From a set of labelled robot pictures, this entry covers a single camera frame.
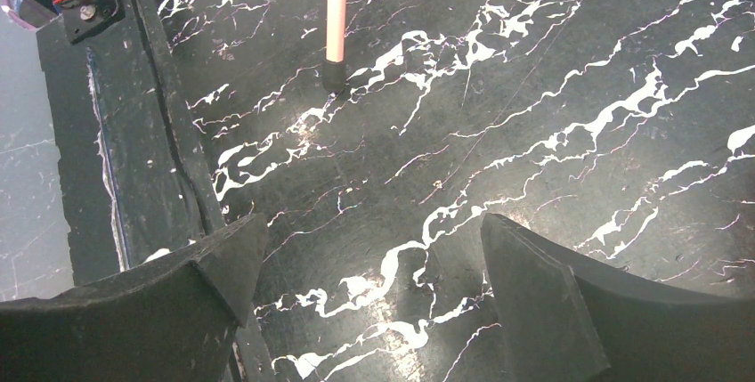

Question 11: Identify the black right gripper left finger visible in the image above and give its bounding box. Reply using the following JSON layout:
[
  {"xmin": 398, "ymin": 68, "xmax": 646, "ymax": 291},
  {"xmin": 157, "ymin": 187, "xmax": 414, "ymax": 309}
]
[{"xmin": 1, "ymin": 214, "xmax": 270, "ymax": 381}]

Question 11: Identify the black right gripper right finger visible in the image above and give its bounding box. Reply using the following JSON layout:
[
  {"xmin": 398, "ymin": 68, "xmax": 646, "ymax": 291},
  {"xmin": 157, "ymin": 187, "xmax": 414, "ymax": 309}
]
[{"xmin": 481, "ymin": 214, "xmax": 754, "ymax": 381}]

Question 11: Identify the pink music stand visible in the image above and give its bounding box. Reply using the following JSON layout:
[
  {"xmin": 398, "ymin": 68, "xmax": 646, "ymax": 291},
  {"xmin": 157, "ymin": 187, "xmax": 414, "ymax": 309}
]
[{"xmin": 322, "ymin": 0, "xmax": 347, "ymax": 93}]

